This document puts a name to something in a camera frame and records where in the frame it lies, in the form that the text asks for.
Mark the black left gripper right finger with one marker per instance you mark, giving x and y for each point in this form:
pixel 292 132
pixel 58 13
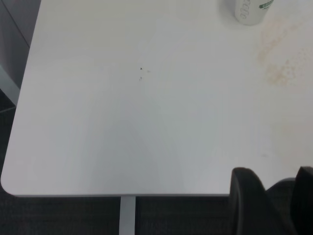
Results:
pixel 304 203

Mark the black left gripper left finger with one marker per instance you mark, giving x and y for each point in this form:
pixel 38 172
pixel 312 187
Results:
pixel 249 210

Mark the white paper coffee cup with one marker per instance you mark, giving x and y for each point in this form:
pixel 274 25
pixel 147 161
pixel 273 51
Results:
pixel 249 12

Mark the grey metal table leg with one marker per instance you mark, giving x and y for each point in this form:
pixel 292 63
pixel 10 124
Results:
pixel 127 215

